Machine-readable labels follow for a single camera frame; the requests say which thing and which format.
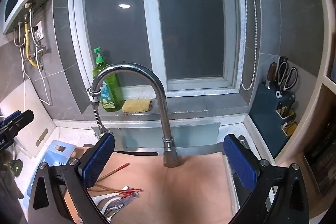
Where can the dark blue knife block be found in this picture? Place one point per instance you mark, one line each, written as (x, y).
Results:
(265, 119)

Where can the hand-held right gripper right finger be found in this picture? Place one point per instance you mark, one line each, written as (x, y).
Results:
(240, 161)

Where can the brass pipe valve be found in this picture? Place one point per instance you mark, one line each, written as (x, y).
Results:
(36, 53)

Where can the beige mat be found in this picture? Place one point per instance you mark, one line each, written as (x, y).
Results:
(183, 187)

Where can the green dish soap bottle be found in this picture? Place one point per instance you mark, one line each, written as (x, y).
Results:
(109, 92)

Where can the yellow sponge cloth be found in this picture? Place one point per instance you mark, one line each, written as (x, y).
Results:
(136, 106)

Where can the steel faucet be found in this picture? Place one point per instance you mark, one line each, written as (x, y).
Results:
(160, 98)

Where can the dark cloth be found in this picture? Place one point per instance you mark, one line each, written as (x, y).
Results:
(9, 200)

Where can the grey splash guard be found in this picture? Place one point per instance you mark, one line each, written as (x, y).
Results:
(189, 134)

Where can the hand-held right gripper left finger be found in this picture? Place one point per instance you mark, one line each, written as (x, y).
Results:
(95, 161)

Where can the white cutting board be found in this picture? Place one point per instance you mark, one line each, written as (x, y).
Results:
(39, 113)

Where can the wooden cabinet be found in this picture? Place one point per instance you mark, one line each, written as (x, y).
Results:
(323, 150)

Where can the dark green holder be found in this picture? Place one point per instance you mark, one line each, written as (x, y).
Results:
(16, 167)

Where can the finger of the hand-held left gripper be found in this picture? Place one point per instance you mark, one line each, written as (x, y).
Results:
(23, 119)

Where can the white wall socket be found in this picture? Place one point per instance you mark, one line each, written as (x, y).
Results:
(38, 29)

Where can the flexible faucet sprayer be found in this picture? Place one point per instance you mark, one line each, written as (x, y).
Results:
(97, 113)

